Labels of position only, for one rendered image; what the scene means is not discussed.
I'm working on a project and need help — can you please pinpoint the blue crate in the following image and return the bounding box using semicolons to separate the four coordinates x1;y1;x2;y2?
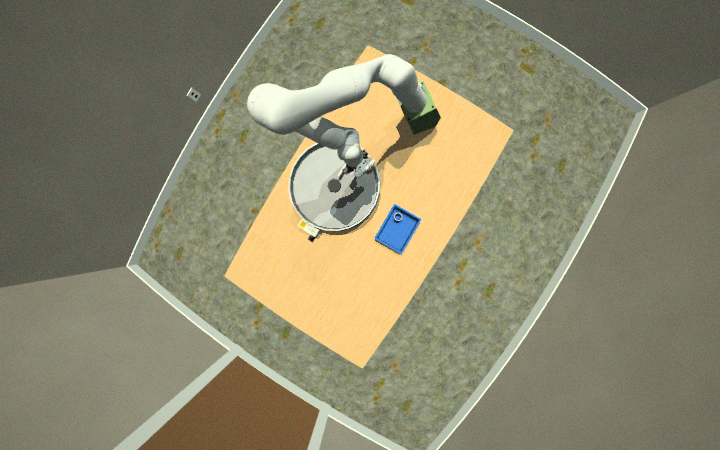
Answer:
374;205;420;254

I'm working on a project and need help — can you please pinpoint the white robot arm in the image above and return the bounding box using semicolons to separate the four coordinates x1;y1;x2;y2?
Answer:
247;54;427;178

